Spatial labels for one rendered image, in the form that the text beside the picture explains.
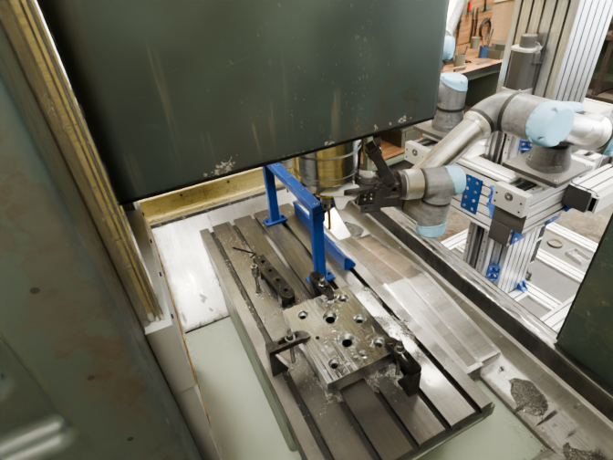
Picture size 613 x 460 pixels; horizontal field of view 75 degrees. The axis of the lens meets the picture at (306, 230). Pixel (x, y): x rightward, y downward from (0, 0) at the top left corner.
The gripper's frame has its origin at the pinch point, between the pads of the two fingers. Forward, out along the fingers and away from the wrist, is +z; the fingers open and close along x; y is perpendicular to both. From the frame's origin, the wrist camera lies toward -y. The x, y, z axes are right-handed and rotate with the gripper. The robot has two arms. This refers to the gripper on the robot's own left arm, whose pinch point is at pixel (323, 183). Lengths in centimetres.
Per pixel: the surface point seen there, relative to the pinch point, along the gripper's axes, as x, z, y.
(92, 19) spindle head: -24, 34, -40
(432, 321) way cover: 11, -44, 68
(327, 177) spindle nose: -8.0, 0.4, -6.0
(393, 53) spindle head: -9.7, -11.1, -30.9
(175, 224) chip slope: 84, 57, 62
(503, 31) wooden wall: 392, -282, 38
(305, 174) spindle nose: -5.6, 5.0, -5.8
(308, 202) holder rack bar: 26.8, -0.2, 21.1
